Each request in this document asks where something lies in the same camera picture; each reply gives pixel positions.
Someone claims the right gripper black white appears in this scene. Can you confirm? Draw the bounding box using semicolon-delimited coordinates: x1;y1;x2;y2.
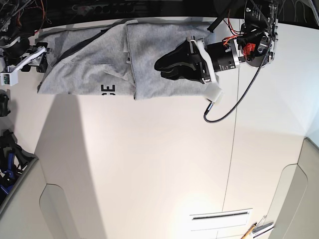
5;42;52;73

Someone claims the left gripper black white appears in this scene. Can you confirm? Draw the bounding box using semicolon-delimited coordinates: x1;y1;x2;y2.
154;36;218;85

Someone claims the grey T-shirt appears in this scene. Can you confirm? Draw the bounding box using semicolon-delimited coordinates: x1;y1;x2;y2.
37;20;215;100

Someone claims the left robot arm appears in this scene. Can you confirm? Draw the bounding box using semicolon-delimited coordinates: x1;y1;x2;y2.
36;0;277;96

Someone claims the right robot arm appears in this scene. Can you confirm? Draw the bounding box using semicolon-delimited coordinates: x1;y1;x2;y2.
0;0;50;73

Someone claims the black device at left edge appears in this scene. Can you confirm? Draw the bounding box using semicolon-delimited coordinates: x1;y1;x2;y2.
0;90;11;118

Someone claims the black power strip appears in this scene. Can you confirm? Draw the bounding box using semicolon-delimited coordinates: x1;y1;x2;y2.
71;1;151;16

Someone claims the blue black tool pile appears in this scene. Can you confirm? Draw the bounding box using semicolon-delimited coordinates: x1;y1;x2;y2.
0;129;38;197

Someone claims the white ceiling vent panel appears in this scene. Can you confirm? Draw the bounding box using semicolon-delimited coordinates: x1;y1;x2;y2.
189;209;253;231

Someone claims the wooden pencil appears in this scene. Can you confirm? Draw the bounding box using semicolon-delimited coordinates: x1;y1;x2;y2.
241;223;257;239

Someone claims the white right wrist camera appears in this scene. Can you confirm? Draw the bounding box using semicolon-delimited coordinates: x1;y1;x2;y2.
0;71;18;86

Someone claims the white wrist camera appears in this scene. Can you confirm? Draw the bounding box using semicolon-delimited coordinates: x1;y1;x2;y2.
203;83;223;104
0;71;18;86

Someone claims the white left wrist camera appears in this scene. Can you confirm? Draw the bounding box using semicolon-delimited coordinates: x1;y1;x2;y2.
203;83;223;104

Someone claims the braided black camera cable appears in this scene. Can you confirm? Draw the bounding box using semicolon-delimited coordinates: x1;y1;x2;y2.
203;0;275;124

